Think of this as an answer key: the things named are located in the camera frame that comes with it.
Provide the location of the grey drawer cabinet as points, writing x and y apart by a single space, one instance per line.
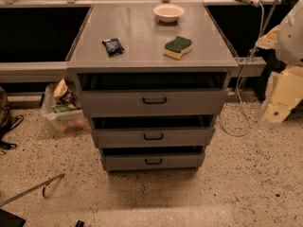
150 91

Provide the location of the clear plastic bin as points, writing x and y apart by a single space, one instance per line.
63 121

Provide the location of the white bowl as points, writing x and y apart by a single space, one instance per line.
168 13

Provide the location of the dark blue snack packet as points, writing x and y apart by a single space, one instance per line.
113 47

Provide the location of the grey top drawer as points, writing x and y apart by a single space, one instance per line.
150 94

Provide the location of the grey metal rail frame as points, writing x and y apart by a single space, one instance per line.
31 68

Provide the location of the grey drawer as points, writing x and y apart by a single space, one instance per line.
150 94
153 131
126 159

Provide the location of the green yellow sponge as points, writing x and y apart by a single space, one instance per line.
178 47

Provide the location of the black object bottom left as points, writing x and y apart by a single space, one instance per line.
9 220

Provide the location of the grey middle drawer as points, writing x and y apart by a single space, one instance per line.
153 131

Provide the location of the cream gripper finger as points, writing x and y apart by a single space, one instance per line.
286 95
269 40

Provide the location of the crumpled snack bag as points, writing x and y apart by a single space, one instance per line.
63 94

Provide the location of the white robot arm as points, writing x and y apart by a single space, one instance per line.
290 38

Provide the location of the metal rod on floor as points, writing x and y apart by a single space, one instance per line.
35 187

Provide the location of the grey bottom drawer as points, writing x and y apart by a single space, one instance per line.
126 159

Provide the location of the dark backpack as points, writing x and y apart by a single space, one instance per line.
7 121

